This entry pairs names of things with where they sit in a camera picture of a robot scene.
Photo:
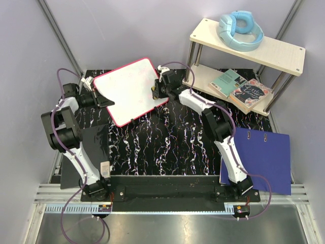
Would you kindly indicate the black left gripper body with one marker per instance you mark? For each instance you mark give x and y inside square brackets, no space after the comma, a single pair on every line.
[89,100]

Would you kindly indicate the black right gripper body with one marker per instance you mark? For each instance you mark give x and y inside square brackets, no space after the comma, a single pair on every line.
[161,91]

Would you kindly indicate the pink-framed whiteboard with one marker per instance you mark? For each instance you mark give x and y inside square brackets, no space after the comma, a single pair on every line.
[129,87]

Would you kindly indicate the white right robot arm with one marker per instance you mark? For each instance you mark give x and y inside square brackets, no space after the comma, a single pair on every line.
[217,124]

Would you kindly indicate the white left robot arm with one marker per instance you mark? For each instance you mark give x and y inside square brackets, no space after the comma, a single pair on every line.
[64,135]

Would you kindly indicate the black flat panel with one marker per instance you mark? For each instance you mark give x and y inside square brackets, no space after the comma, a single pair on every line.
[95,147]

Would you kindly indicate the teal paperback book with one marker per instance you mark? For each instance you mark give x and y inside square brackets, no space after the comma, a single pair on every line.
[225,84]

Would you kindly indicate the white barcode label tag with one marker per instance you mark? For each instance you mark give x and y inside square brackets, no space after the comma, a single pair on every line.
[105,169]

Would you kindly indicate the navy floral book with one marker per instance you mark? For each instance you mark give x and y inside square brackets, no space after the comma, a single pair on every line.
[249,95]

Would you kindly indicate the white two-tier shelf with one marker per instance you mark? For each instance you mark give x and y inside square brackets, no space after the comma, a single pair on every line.
[208,54]

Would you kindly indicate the light blue headphones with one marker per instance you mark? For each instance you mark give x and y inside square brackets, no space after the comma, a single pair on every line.
[242,23]

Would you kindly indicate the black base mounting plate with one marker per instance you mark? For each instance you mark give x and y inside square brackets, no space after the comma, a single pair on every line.
[171,194]

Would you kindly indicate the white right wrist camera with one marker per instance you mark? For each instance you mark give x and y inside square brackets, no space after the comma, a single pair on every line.
[162,69]

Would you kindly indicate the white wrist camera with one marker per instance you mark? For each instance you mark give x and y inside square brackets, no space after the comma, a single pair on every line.
[87,83]
[162,69]

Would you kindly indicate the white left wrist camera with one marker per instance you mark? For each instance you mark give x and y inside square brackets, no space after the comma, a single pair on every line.
[87,83]

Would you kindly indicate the blue ring binder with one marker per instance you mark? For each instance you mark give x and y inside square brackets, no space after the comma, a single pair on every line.
[261,153]

